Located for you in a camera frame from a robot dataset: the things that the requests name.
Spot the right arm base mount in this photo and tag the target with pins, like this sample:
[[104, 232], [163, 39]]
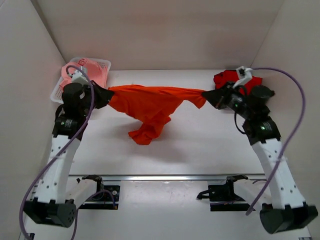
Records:
[[221, 195]]

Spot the aluminium table rail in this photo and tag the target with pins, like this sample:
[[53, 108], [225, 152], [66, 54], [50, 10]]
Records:
[[166, 177]]

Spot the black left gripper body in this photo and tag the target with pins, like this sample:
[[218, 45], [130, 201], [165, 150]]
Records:
[[87, 101]]

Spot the pink t shirt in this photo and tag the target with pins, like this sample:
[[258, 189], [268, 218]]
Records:
[[95, 72]]

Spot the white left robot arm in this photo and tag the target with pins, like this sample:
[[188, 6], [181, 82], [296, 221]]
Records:
[[51, 203]]

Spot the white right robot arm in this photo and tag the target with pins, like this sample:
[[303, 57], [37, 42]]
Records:
[[280, 204]]

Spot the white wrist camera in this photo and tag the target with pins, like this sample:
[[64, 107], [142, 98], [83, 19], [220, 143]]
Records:
[[78, 77], [244, 76]]

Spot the red folded t shirt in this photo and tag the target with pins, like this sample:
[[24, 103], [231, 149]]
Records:
[[225, 76]]

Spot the white plastic basket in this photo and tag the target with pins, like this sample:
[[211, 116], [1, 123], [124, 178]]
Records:
[[56, 95]]

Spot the orange t shirt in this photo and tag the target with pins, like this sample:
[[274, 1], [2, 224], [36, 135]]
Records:
[[152, 105]]

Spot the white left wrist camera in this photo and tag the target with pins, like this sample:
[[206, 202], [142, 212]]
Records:
[[78, 77]]

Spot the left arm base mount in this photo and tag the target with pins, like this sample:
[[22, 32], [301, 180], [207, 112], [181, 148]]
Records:
[[106, 196]]

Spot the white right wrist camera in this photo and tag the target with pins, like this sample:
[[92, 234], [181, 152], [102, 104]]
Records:
[[244, 76]]

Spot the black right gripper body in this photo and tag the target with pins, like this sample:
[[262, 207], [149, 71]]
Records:
[[236, 102]]

